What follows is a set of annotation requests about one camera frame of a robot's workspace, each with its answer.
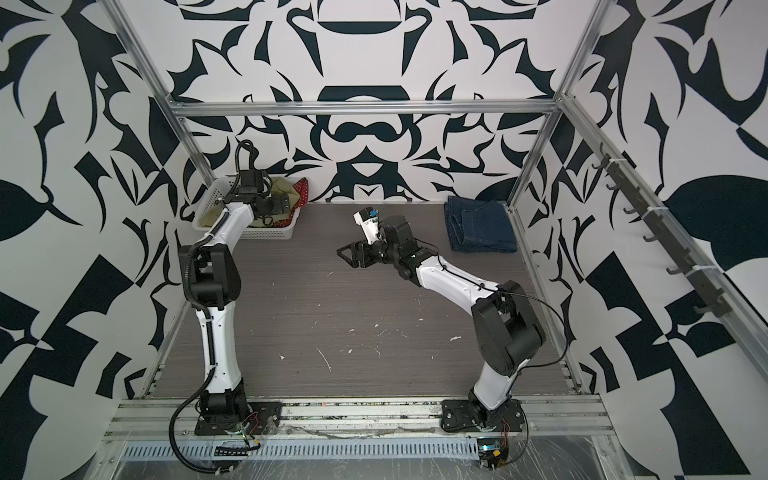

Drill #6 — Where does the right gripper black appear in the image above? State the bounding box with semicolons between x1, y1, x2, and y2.
340;234;405;268

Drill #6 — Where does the olive green skirt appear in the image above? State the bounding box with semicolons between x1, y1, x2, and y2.
193;176;302;230

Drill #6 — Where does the blue denim skirt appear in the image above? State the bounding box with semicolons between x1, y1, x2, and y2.
444;196;518;253

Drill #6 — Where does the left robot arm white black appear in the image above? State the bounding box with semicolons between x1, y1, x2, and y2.
180;167;291;422

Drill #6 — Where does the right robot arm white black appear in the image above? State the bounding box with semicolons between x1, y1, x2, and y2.
337;207;546;414

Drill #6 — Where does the red polka dot skirt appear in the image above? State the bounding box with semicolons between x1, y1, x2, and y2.
293;177;309;208

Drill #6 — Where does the white plastic basket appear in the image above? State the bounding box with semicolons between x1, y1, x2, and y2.
192;176;301;240

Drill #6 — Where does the small circuit board right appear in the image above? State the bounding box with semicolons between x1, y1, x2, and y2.
477;437;509;470

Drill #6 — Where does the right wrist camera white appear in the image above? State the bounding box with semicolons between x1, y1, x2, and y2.
353;207;380;245

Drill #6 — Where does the black corrugated cable left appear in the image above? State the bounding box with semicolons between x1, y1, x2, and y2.
167;365;262;475

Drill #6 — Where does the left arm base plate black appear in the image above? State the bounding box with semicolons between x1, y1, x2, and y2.
194;401;284;436

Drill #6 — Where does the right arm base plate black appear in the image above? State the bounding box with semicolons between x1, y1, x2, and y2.
440;399;525;433

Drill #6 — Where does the white slotted cable duct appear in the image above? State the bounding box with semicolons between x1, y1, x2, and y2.
119;439;481;462

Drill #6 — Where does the aluminium frame crossbar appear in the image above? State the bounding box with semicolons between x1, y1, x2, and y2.
169;99;556;118

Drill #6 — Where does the aluminium front rail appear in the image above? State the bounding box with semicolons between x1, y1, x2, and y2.
103;395;615;440

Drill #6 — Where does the grey wall hook rail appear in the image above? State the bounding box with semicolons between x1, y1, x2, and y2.
592;144;733;318

